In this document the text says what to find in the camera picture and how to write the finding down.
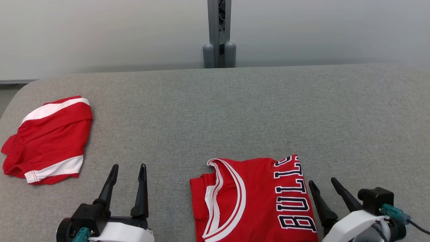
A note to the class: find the red jersey with white sleeves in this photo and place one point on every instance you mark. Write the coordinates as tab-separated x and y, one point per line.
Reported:
255	201

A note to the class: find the grey metal partition post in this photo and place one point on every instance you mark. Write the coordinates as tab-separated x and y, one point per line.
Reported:
213	33

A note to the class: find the red shorts with white stripes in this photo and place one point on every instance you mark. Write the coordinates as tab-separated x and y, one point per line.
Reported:
53	134

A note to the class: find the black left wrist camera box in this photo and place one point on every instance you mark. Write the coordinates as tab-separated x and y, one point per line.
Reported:
87	215

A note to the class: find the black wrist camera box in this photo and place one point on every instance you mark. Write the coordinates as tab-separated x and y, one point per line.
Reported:
374	200
87	215

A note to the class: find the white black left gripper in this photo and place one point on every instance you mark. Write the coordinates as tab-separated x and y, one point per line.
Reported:
124	233

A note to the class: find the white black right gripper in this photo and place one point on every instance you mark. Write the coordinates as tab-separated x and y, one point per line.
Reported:
349	225

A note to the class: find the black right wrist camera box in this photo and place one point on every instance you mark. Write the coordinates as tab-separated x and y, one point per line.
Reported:
374	200

